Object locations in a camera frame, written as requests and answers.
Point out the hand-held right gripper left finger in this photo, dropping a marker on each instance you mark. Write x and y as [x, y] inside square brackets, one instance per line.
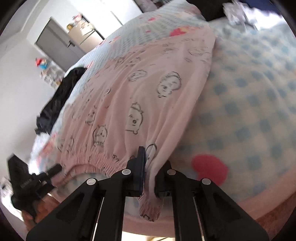
[138, 176]

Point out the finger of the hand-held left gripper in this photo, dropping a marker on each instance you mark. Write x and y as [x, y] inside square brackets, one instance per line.
[54, 170]

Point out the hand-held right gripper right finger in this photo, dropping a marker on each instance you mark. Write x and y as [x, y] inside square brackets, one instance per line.
[165, 183]

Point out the pink cartoon print pants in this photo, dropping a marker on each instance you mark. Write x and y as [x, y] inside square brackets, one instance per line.
[127, 92]

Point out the black crumpled garment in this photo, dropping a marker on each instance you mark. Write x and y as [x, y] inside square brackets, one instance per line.
[60, 97]

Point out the white shelf rack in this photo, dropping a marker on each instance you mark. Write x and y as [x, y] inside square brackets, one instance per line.
[52, 76]

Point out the red and blue plush toy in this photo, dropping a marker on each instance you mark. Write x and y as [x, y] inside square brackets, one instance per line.
[41, 63]

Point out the blue checkered cartoon blanket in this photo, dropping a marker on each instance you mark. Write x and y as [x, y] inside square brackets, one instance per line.
[242, 104]

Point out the grey door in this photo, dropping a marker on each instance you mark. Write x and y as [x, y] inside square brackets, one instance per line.
[55, 46]

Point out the beige refrigerator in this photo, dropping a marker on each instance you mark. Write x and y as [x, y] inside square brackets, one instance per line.
[83, 34]

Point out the gold jar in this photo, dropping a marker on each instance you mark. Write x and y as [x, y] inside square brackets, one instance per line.
[69, 26]

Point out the white wardrobe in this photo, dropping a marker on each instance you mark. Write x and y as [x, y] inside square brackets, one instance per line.
[111, 11]

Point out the black folded cloth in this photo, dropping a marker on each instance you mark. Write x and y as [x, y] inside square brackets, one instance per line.
[215, 9]

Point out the white folded garment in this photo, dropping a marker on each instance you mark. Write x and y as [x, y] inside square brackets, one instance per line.
[235, 11]

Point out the navy folded garment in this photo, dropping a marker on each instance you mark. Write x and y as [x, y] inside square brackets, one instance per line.
[261, 5]

